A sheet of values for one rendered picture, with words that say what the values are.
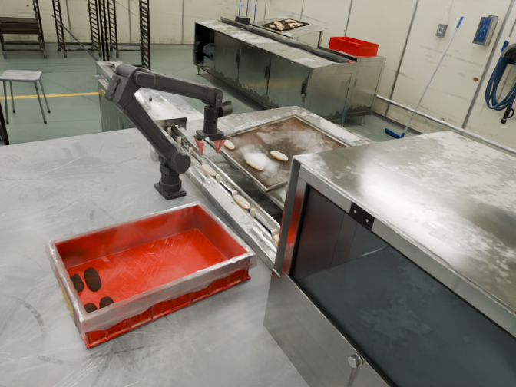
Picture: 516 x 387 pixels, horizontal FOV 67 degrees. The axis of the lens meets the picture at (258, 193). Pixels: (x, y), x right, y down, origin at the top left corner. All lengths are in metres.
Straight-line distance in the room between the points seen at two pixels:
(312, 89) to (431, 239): 3.76
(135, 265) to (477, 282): 0.92
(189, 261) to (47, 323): 0.40
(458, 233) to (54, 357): 0.86
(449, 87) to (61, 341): 4.78
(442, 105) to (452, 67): 0.44
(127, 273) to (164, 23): 8.00
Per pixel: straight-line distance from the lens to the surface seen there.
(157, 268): 1.21
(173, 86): 1.40
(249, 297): 1.13
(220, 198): 1.47
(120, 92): 1.28
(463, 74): 5.11
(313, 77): 4.28
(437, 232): 0.65
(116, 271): 1.21
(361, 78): 5.01
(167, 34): 9.01
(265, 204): 1.54
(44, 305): 1.16
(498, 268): 0.63
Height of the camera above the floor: 1.61
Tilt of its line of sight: 30 degrees down
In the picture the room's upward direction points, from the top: 7 degrees clockwise
